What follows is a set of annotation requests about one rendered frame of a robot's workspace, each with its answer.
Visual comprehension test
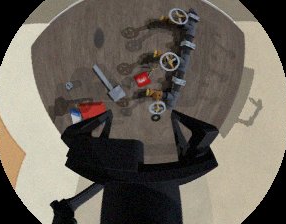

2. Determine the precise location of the red flat block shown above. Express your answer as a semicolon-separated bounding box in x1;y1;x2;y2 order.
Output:
79;102;106;120

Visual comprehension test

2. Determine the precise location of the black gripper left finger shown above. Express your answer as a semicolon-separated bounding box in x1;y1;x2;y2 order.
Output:
65;110;113;138

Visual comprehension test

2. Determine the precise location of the red square tag with gold chain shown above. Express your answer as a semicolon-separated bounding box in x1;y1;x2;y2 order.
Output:
134;68;155;87

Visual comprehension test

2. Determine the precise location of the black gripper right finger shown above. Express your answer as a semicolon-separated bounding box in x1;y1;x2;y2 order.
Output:
171;110;219;161

